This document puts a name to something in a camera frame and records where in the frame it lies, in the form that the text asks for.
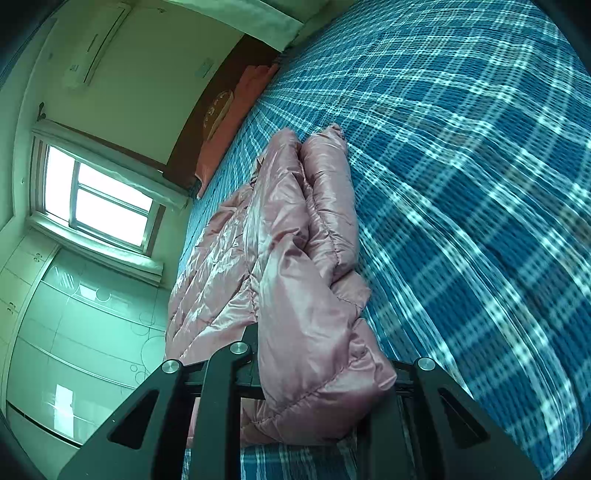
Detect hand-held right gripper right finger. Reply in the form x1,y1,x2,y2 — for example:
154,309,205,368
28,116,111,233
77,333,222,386
355,356,542,480

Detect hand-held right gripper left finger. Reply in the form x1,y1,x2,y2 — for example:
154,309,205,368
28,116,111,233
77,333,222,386
58,323,262,480

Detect pink puffer jacket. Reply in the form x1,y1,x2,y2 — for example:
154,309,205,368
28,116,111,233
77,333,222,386
164,122,399,447

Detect white wardrobe with circle pattern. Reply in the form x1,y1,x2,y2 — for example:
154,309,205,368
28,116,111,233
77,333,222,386
0,226,168,464

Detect pale green curtain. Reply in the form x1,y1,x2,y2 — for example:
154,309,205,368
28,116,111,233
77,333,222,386
31,117,192,209
25,215,165,278
168,0,331,52

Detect bed with blue plaid sheet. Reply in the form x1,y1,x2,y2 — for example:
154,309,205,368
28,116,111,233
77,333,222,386
178,0,591,480

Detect window beside wardrobe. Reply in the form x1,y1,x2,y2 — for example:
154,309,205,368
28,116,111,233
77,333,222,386
28,134,166,258

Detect small brown cushion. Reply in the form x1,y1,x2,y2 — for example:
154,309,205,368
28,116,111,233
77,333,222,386
199,90,234,140

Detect red pillow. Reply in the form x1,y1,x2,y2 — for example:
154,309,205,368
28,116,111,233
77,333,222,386
194,64,280,200

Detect dark wooden headboard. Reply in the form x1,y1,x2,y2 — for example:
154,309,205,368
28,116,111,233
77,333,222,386
163,33,288,191

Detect white wall air conditioner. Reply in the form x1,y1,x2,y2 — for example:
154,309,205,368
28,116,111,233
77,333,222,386
61,2,133,89

